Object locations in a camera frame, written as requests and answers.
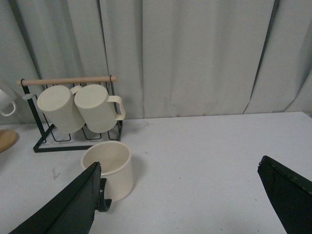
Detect cream ribbed mug right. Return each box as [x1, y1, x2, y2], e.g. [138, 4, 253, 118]
[74, 84, 126, 133]

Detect cream ribbed mug left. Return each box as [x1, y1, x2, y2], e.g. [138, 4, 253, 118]
[37, 85, 85, 134]

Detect cream ribbed mug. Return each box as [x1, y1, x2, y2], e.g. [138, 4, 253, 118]
[37, 85, 85, 134]
[74, 84, 126, 133]

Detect cream mug with black handle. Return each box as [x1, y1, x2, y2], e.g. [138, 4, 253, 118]
[81, 141, 134, 212]

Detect grey curtain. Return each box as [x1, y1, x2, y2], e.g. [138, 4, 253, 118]
[0, 0, 312, 124]

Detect black wire mug rack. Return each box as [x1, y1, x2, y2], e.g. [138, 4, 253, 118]
[17, 76, 126, 153]

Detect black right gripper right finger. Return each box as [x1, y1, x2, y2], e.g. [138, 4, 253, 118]
[257, 156, 312, 234]

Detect round wooden base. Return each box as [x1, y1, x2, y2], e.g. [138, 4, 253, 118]
[0, 129, 18, 153]

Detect white ceramic mug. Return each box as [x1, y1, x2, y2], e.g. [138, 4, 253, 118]
[0, 89, 16, 117]

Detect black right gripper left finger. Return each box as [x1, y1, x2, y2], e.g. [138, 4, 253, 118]
[11, 162, 101, 234]

